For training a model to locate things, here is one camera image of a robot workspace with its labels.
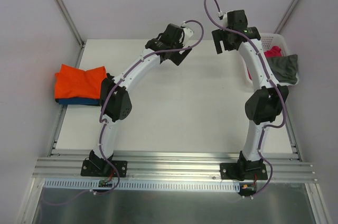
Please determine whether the dark grey t shirt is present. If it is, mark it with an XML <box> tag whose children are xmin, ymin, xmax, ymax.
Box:
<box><xmin>267</xmin><ymin>54</ymin><xmax>298</xmax><ymax>85</ymax></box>

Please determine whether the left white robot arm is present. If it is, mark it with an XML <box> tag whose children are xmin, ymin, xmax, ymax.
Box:
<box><xmin>86</xmin><ymin>24</ymin><xmax>194</xmax><ymax>175</ymax></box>

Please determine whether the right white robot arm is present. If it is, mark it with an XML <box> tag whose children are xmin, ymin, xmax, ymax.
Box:
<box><xmin>212</xmin><ymin>10</ymin><xmax>288</xmax><ymax>181</ymax></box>

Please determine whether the white plastic basket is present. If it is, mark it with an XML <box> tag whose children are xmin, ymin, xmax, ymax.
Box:
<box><xmin>241</xmin><ymin>33</ymin><xmax>292</xmax><ymax>87</ymax></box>

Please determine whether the pink t shirt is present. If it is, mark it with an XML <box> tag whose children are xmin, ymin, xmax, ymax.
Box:
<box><xmin>246</xmin><ymin>45</ymin><xmax>283</xmax><ymax>80</ymax></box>

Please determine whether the black folded t shirt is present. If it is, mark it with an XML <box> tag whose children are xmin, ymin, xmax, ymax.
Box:
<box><xmin>54</xmin><ymin>72</ymin><xmax>116</xmax><ymax>107</ymax></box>

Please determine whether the orange folded t shirt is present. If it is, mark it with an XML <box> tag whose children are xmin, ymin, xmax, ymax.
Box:
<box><xmin>54</xmin><ymin>64</ymin><xmax>107</xmax><ymax>99</ymax></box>

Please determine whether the blue folded t shirt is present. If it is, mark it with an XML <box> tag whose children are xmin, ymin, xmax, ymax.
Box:
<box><xmin>55</xmin><ymin>97</ymin><xmax>100</xmax><ymax>106</ymax></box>

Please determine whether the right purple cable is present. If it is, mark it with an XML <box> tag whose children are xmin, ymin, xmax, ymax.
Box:
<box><xmin>202</xmin><ymin>0</ymin><xmax>288</xmax><ymax>200</ymax></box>

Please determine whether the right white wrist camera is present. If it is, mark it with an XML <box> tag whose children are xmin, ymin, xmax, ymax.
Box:
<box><xmin>218</xmin><ymin>11</ymin><xmax>228</xmax><ymax>25</ymax></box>

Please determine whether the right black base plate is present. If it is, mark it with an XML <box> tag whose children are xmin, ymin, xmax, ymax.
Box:
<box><xmin>220</xmin><ymin>163</ymin><xmax>268</xmax><ymax>181</ymax></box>

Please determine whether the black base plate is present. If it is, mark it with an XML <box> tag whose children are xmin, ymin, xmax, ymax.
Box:
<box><xmin>220</xmin><ymin>163</ymin><xmax>268</xmax><ymax>181</ymax></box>
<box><xmin>80</xmin><ymin>159</ymin><xmax>128</xmax><ymax>178</ymax></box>

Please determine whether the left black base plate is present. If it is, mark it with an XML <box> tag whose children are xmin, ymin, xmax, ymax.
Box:
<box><xmin>80</xmin><ymin>159</ymin><xmax>128</xmax><ymax>178</ymax></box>

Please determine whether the aluminium mounting rail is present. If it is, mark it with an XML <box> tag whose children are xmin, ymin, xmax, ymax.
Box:
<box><xmin>33</xmin><ymin>150</ymin><xmax>318</xmax><ymax>183</ymax></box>

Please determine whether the white slotted cable duct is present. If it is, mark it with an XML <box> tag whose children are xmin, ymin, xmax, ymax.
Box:
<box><xmin>43</xmin><ymin>179</ymin><xmax>240</xmax><ymax>192</ymax></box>

